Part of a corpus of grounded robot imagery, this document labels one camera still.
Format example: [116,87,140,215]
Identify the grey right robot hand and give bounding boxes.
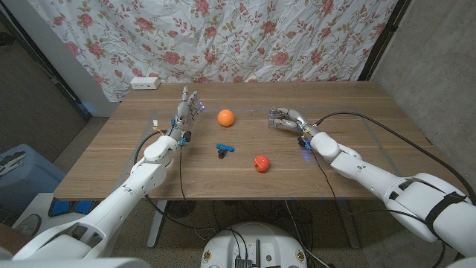
[266,106,321,138]

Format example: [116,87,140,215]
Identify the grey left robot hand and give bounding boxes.
[167,86,207,141]

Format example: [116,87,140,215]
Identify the clear glass salt shaker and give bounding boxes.
[268,106,280,130]

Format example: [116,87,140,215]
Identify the blue black screwdriver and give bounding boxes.
[216,143,236,159]

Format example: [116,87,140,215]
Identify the orange fruit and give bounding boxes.
[217,109,236,127]

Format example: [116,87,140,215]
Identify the white power strip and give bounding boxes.
[129,76,161,91]

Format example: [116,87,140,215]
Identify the red apple-shaped object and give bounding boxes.
[254,154,271,173]

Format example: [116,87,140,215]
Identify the floral backdrop cloth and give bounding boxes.
[26,0,399,103]

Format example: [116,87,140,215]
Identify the black round floor base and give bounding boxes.
[166,200,197,220]

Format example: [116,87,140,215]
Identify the grey table leg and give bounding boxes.
[147,200,168,249]
[336,199,361,249]

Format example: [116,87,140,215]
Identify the black backdrop stand pole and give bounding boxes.
[357,0,413,82]

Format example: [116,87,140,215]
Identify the white robot torso base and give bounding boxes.
[200,222,308,268]

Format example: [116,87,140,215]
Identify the blue storage bin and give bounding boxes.
[0,144,67,220]

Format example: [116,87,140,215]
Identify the white mat with blue shapes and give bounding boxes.
[13,192,97,239]

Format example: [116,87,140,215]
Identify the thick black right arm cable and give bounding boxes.
[314,111,476,205]

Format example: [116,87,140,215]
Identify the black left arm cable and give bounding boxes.
[132,130,224,232]

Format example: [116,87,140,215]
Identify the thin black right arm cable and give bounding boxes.
[310,147,447,268]

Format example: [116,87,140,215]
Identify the white floor cable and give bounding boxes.
[284,200,331,268]

